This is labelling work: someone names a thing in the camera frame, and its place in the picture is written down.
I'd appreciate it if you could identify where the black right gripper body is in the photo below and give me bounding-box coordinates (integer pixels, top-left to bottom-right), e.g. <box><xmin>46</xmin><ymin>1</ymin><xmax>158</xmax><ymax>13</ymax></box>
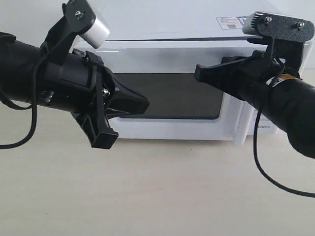
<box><xmin>236</xmin><ymin>50</ymin><xmax>301</xmax><ymax>103</ymax></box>

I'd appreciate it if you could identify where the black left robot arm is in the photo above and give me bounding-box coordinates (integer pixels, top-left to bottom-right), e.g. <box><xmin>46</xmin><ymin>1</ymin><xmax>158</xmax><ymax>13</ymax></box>
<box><xmin>0</xmin><ymin>32</ymin><xmax>150</xmax><ymax>149</ymax></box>

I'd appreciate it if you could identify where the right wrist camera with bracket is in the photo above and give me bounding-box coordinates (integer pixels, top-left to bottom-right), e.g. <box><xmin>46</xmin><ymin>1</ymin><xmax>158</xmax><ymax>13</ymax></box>
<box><xmin>242</xmin><ymin>11</ymin><xmax>315</xmax><ymax>71</ymax></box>

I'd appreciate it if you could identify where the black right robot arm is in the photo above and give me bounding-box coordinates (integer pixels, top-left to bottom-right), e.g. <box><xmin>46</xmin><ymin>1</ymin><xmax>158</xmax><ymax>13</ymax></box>
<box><xmin>194</xmin><ymin>50</ymin><xmax>315</xmax><ymax>158</ymax></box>

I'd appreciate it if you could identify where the black left camera cable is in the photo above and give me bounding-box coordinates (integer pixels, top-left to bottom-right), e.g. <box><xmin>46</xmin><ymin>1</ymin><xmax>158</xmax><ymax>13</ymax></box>
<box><xmin>0</xmin><ymin>54</ymin><xmax>50</xmax><ymax>149</ymax></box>

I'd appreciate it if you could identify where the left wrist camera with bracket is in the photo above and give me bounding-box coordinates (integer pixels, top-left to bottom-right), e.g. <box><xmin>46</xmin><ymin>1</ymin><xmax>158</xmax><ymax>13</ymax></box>
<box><xmin>41</xmin><ymin>0</ymin><xmax>110</xmax><ymax>65</ymax></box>

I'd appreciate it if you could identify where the blue white warning sticker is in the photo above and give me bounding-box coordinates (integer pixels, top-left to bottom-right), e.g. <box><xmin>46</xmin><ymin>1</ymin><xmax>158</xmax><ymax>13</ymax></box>
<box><xmin>216</xmin><ymin>16</ymin><xmax>247</xmax><ymax>30</ymax></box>

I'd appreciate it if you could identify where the black camera cable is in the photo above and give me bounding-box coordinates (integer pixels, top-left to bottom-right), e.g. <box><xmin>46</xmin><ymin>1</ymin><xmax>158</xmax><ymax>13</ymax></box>
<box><xmin>253</xmin><ymin>56</ymin><xmax>315</xmax><ymax>198</ymax></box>
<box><xmin>0</xmin><ymin>54</ymin><xmax>50</xmax><ymax>149</ymax></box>

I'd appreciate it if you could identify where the white microwave door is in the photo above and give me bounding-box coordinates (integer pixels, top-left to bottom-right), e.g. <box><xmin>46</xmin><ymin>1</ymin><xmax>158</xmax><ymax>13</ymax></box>
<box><xmin>97</xmin><ymin>48</ymin><xmax>252</xmax><ymax>145</ymax></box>

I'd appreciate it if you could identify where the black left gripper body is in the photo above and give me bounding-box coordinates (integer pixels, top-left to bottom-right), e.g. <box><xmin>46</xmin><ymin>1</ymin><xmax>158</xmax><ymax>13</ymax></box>
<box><xmin>37</xmin><ymin>50</ymin><xmax>118</xmax><ymax>149</ymax></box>

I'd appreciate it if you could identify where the black right camera cable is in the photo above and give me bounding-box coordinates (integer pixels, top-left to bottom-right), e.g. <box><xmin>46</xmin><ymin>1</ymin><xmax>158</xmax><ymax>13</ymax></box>
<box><xmin>253</xmin><ymin>56</ymin><xmax>315</xmax><ymax>198</ymax></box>

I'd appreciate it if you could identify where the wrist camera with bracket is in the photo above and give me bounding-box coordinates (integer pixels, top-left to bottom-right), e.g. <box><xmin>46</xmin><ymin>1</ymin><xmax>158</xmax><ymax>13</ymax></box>
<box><xmin>41</xmin><ymin>0</ymin><xmax>110</xmax><ymax>65</ymax></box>
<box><xmin>242</xmin><ymin>11</ymin><xmax>315</xmax><ymax>71</ymax></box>

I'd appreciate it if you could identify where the white microwave oven body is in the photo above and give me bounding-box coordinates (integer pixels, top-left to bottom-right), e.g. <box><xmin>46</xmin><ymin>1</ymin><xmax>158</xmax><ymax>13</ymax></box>
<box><xmin>73</xmin><ymin>0</ymin><xmax>314</xmax><ymax>136</ymax></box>

